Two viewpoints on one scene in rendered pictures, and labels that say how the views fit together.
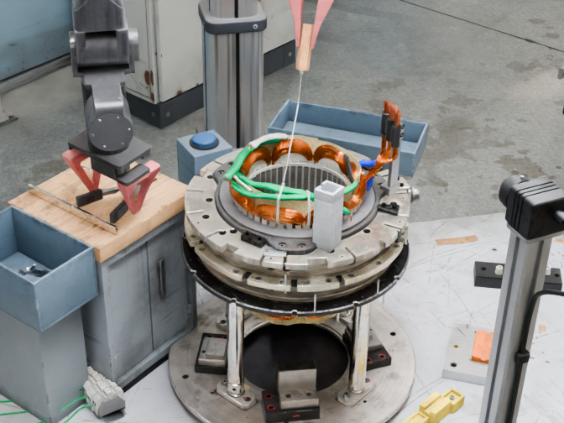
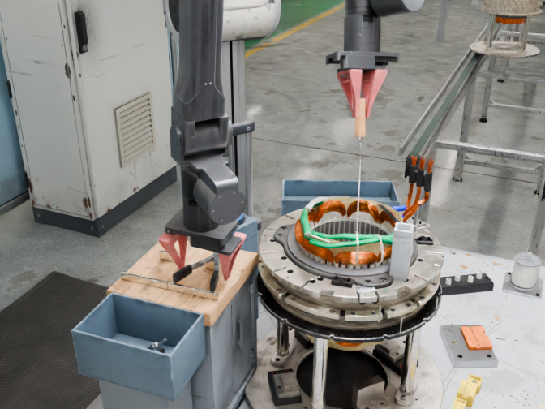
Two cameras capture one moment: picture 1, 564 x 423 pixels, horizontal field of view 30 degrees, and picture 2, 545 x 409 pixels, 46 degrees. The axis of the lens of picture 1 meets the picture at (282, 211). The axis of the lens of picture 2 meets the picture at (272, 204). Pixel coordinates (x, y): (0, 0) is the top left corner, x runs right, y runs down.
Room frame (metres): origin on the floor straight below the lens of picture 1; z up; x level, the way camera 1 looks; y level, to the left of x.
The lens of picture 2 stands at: (0.36, 0.38, 1.67)
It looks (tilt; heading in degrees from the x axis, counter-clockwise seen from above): 27 degrees down; 344
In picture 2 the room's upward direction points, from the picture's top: straight up
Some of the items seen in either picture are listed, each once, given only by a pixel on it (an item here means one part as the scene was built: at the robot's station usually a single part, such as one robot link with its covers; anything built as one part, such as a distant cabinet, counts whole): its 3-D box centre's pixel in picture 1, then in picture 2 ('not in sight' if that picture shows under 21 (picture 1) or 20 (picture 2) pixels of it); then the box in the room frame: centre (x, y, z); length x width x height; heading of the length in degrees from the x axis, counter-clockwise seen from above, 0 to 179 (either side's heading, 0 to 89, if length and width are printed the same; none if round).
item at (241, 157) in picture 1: (248, 155); (310, 216); (1.28, 0.05, 1.15); 0.15 x 0.04 x 0.02; 147
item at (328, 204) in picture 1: (329, 216); (401, 251); (1.15, -0.06, 1.14); 0.03 x 0.03 x 0.09; 57
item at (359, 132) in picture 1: (344, 197); (336, 247); (1.53, -0.11, 0.92); 0.25 x 0.11 x 0.28; 72
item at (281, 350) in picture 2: not in sight; (282, 313); (1.34, 0.08, 0.91); 0.02 x 0.02 x 0.21
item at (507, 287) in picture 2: not in sight; (525, 269); (1.46, -0.57, 0.83); 0.09 x 0.09 x 0.10; 51
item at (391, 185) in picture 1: (392, 155); (415, 200); (1.29, -0.15, 1.15); 0.03 x 0.02 x 0.12; 139
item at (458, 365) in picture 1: (475, 352); (467, 344); (1.28, -0.31, 0.79); 0.12 x 0.09 x 0.02; 166
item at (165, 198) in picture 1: (103, 201); (186, 276); (1.30, 0.26, 1.05); 0.20 x 0.19 x 0.02; 144
